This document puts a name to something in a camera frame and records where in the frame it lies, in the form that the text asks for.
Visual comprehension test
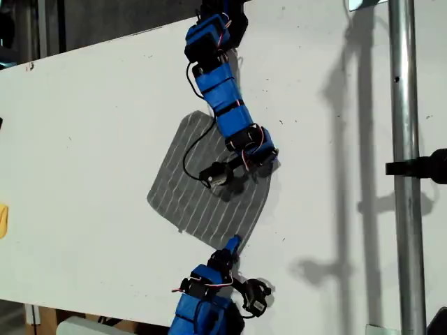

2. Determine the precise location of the grey striped towel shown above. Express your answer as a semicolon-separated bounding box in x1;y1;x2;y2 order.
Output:
146;110;282;251

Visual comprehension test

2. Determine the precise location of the white box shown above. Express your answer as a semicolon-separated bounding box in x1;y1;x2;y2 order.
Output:
55;315;139;335

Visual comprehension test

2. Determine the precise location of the black rounded object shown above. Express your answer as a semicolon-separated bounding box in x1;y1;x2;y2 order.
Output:
426;306;447;335

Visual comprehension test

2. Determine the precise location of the yellow object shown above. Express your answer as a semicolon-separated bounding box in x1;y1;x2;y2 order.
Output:
0;203;10;240

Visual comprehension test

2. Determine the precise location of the black camera stalk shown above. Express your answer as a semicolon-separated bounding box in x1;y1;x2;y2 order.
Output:
225;154;253;171
230;277;251;292

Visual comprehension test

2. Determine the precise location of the black camera box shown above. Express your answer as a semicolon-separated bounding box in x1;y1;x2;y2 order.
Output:
198;161;234;189
240;278;272;314

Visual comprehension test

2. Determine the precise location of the black camera cable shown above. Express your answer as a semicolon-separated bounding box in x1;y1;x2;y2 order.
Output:
182;61;217;181

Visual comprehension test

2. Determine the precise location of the steel post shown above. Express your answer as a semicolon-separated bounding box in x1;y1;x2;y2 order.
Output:
387;0;427;335

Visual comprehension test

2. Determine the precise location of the black post clamp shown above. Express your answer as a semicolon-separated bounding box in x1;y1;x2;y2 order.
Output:
385;148;447;185

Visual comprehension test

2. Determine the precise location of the wooden table frame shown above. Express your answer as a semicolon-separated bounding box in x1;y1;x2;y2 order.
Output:
24;303;59;335

